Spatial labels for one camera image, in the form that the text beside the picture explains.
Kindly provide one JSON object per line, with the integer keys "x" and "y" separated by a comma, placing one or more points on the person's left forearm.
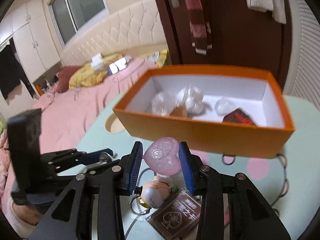
{"x": 27, "y": 217}

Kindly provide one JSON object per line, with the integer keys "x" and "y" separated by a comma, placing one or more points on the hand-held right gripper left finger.
{"x": 135, "y": 165}

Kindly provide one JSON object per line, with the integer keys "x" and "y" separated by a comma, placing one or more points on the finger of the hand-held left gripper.
{"x": 100, "y": 168}
{"x": 93, "y": 155}

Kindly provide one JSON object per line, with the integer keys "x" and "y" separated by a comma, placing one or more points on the cream tufted headboard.
{"x": 125, "y": 30}

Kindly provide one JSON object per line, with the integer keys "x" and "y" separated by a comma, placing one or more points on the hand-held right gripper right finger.
{"x": 186, "y": 170}

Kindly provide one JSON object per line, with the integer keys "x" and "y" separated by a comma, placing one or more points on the white slatted panel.
{"x": 305, "y": 55}

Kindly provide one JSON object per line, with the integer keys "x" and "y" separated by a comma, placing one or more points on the clear plastic wrap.
{"x": 162, "y": 102}

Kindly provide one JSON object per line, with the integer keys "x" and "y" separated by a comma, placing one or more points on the pink heart-shaped case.
{"x": 162, "y": 157}

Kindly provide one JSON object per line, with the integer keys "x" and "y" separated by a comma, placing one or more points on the plain yellow pillow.
{"x": 85, "y": 77}

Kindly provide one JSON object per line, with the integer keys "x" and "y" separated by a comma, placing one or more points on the small clear plastic piece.
{"x": 104, "y": 157}

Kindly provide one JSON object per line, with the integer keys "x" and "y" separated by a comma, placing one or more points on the dark brown printed packet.
{"x": 175, "y": 217}

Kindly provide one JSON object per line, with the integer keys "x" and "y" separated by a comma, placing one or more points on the red pink striped scarf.
{"x": 197, "y": 30}

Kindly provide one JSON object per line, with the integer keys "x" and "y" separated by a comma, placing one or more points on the dark brown door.
{"x": 237, "y": 30}

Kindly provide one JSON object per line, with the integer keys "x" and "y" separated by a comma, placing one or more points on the yellow cartoon print pillow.
{"x": 161, "y": 57}

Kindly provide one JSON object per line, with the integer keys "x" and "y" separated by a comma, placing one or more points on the dark red black box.
{"x": 237, "y": 117}

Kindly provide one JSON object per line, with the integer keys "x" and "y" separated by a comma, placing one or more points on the small brown item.
{"x": 178, "y": 111}

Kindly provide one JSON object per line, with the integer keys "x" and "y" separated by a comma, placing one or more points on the white wardrobe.
{"x": 32, "y": 35}

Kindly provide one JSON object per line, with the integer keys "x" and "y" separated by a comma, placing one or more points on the black hanging garment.
{"x": 10, "y": 67}

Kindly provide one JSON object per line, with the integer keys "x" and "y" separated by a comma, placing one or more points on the orange cardboard box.
{"x": 200, "y": 135}

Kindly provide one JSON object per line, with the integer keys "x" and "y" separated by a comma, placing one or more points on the white crumpled plastic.
{"x": 192, "y": 100}

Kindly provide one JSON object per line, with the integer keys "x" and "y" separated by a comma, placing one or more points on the window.
{"x": 80, "y": 5}

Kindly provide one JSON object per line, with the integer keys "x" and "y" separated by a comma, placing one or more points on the clear plastic dome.
{"x": 225, "y": 106}

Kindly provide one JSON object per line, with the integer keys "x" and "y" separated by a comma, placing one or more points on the dark red pillow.
{"x": 67, "y": 77}

